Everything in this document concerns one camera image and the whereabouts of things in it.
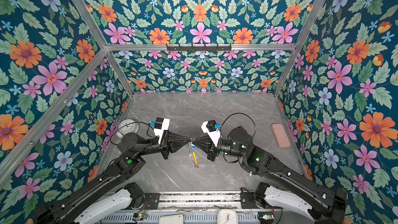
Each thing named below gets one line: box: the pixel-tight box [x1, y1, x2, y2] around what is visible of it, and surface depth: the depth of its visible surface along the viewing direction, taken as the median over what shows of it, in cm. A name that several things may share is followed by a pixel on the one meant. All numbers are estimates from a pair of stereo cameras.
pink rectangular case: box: [271, 123, 291, 149], surface depth 95 cm
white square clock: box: [217, 208, 238, 224], surface depth 69 cm
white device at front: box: [159, 214, 184, 224], surface depth 69 cm
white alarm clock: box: [116, 118, 140, 139], surface depth 98 cm
